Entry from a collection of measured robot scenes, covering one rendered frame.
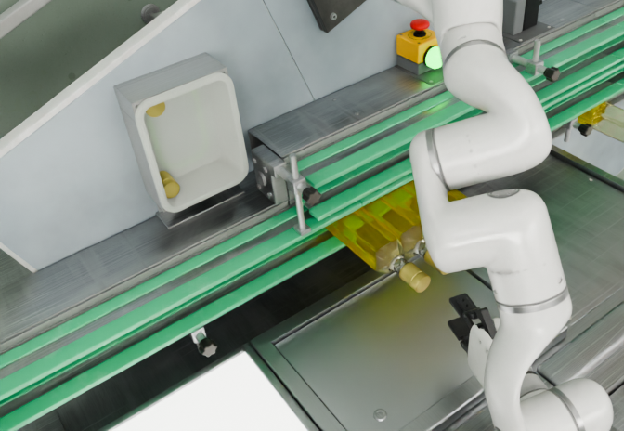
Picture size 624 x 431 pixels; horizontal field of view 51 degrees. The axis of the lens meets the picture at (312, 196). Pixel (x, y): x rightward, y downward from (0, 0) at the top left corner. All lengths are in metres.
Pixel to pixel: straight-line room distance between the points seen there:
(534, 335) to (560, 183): 0.87
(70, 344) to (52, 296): 0.10
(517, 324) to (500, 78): 0.29
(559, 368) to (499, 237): 0.49
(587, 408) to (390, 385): 0.39
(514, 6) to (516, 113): 0.75
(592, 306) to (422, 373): 0.38
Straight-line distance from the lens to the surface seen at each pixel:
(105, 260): 1.20
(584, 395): 0.89
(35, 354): 1.13
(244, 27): 1.19
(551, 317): 0.81
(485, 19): 0.92
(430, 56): 1.38
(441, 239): 0.77
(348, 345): 1.21
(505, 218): 0.76
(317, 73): 1.32
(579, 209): 1.58
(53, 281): 1.20
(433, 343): 1.22
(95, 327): 1.13
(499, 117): 0.83
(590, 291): 1.40
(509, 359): 0.82
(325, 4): 1.24
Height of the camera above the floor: 1.73
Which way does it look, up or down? 42 degrees down
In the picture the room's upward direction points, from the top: 130 degrees clockwise
